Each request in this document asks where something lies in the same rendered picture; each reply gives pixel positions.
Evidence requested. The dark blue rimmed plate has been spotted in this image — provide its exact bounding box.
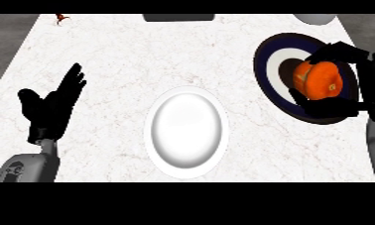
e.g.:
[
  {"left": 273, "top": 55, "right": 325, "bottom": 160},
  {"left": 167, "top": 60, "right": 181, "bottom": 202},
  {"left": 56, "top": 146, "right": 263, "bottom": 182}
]
[{"left": 252, "top": 32, "right": 362, "bottom": 126}]

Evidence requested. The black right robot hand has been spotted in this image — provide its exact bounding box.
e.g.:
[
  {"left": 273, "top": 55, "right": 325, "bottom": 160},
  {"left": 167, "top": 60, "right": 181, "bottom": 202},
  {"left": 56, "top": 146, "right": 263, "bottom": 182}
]
[{"left": 286, "top": 41, "right": 375, "bottom": 174}]

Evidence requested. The dark grey flat object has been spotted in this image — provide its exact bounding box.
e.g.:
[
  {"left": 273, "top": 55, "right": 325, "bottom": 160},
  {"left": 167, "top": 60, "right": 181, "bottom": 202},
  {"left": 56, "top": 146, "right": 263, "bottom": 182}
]
[{"left": 142, "top": 13, "right": 217, "bottom": 23}]

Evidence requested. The white plate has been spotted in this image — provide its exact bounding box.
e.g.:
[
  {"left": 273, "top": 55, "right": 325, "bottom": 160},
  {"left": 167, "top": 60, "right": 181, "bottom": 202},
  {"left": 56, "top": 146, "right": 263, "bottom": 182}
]
[{"left": 143, "top": 85, "right": 232, "bottom": 180}]

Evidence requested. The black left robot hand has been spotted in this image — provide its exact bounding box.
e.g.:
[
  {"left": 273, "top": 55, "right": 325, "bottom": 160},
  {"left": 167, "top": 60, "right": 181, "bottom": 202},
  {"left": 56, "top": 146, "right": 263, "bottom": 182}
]
[{"left": 16, "top": 62, "right": 88, "bottom": 146}]

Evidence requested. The small red-brown object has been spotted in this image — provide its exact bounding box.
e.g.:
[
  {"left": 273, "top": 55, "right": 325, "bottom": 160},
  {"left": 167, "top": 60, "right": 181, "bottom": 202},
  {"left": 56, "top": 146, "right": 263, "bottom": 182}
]
[{"left": 54, "top": 13, "right": 72, "bottom": 27}]

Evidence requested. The grey round object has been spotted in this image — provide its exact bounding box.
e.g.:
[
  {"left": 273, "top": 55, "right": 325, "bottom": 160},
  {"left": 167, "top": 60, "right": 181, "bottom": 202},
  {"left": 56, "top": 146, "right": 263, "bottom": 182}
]
[{"left": 291, "top": 13, "right": 338, "bottom": 26}]

